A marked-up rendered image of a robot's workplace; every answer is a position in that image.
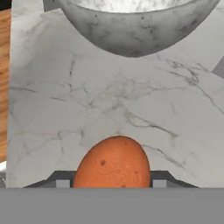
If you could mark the brown egg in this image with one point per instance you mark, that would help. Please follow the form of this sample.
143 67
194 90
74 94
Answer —
113 164

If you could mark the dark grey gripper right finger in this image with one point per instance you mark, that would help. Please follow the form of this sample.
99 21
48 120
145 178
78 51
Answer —
163 179

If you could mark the grey marble bowl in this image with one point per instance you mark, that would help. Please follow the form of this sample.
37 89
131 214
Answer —
137 29

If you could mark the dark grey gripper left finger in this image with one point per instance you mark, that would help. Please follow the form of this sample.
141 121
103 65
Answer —
59 179

